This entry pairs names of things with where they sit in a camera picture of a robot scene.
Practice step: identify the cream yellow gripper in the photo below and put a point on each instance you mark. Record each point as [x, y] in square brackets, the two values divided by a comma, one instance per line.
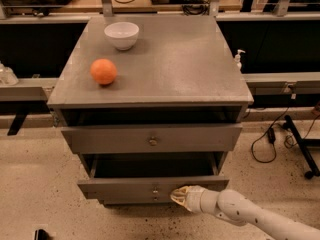
[195, 198]

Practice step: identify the grey drawer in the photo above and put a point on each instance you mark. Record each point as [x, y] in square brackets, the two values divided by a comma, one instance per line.
[148, 177]
[152, 138]

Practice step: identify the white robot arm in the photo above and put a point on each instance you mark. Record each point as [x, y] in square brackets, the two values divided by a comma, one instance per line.
[233, 207]

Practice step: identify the grey top drawer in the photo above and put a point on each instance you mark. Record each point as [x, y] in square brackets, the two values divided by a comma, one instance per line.
[152, 138]

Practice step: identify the grey wooden drawer cabinet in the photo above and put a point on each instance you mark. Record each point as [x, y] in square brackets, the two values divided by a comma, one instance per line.
[180, 71]

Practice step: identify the black rolling stand leg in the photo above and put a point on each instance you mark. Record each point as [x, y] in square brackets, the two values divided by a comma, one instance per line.
[304, 145]

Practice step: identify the white pump bottle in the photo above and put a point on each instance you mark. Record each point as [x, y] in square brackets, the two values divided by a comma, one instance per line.
[237, 58]

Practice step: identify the orange ball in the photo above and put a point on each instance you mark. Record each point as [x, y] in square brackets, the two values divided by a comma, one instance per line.
[103, 71]

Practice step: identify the small black floor object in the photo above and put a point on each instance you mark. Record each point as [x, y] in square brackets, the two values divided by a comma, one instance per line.
[41, 234]

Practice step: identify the white ceramic bowl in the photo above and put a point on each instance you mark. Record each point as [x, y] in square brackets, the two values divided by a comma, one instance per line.
[122, 35]

